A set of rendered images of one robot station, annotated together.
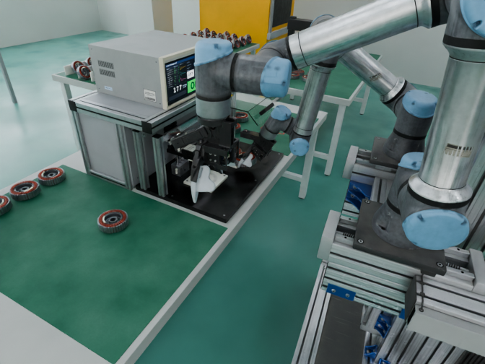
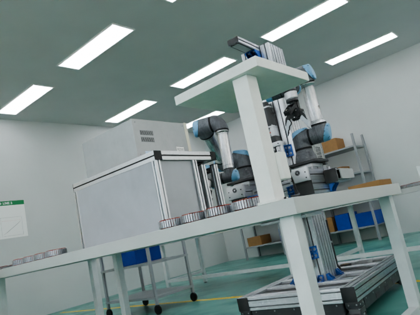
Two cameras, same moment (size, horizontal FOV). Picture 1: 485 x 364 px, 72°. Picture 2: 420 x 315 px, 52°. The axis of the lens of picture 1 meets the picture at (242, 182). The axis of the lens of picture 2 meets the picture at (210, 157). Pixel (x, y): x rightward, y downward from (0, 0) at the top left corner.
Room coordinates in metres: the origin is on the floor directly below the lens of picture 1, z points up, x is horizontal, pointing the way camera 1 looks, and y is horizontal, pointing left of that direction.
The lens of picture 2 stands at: (0.64, 2.57, 0.69)
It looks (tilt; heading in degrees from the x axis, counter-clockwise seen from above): 10 degrees up; 284
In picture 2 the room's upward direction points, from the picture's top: 12 degrees counter-clockwise
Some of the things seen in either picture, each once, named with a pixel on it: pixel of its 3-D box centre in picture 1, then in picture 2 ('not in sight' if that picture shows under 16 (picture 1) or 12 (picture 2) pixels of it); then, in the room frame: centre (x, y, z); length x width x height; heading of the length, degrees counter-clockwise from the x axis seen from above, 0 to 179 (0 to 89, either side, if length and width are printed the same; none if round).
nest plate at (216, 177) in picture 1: (206, 179); not in sight; (1.30, 0.17, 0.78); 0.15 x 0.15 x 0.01; 65
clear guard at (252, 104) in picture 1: (239, 105); not in sight; (1.59, 0.04, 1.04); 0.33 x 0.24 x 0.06; 65
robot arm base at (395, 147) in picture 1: (405, 141); (245, 173); (1.17, -0.62, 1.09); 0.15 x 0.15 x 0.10
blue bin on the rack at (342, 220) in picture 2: not in sight; (347, 220); (0.37, -6.32, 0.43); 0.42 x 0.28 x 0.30; 63
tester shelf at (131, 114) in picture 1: (161, 92); (143, 172); (1.54, 0.41, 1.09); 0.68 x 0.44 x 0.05; 155
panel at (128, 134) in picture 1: (175, 128); not in sight; (1.51, 0.35, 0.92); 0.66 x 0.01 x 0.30; 155
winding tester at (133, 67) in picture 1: (160, 65); (137, 150); (1.55, 0.40, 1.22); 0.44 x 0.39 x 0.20; 155
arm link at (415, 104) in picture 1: (416, 112); (240, 158); (1.18, -0.62, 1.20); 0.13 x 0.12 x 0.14; 176
